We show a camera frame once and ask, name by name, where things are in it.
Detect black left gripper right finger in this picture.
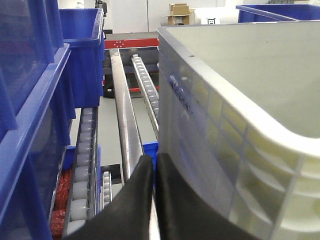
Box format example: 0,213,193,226
155,153,256,240

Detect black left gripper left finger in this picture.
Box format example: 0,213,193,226
64,155,153,240

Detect white plastic tote bin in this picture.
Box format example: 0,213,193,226
158,20,320,240

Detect blue bin near left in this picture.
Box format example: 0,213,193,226
0,0,75,240

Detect blue bin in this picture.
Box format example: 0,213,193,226
236,4,320,23
0,0,75,240
59,8,105,108

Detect red shelf beam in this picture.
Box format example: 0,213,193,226
104,37,159,50

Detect blue bin far left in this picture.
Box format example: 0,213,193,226
59,8,105,108

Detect blue bin far right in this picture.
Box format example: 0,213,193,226
236,4,320,23

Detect red packaged items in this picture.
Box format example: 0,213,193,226
50,168,72,240

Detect white roller track centre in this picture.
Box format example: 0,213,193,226
131,54,159,140

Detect cardboard box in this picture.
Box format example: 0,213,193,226
160,3,195,26

